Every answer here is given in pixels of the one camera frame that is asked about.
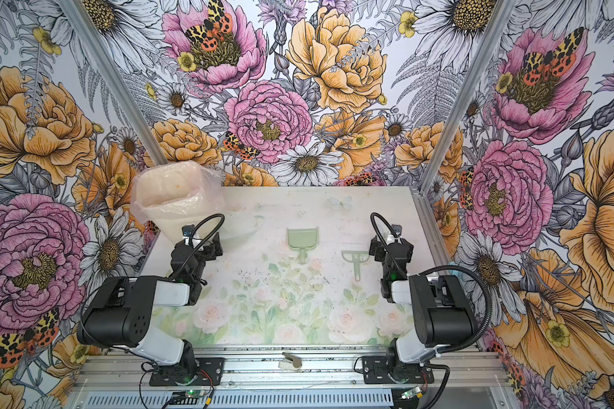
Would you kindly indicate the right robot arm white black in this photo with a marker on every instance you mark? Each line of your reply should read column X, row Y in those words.
column 443, row 320

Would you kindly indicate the small beige clip on rail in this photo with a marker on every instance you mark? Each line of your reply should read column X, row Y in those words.
column 290, row 362

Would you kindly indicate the white trash bin plastic liner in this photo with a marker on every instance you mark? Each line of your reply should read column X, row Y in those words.
column 176, row 195

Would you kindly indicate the aluminium rail frame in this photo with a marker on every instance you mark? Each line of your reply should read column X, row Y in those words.
column 328, row 378

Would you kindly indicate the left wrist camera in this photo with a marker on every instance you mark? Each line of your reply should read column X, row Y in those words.
column 191, row 237

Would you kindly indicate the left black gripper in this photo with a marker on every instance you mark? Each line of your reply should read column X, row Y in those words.
column 211, row 255

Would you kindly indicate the green dustpan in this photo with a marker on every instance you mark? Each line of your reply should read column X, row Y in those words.
column 303, row 241

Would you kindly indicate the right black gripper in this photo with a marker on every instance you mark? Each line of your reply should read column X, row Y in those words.
column 375, row 244

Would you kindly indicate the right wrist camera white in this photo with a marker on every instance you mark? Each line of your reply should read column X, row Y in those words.
column 394, row 234

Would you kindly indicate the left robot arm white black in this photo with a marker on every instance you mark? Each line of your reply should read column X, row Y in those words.
column 120, row 314

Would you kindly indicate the green hand brush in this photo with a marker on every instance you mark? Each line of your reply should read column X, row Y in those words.
column 356, row 258

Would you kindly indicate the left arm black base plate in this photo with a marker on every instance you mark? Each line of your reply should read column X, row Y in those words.
column 205, row 372

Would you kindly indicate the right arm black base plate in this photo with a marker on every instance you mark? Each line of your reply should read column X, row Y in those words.
column 379, row 369

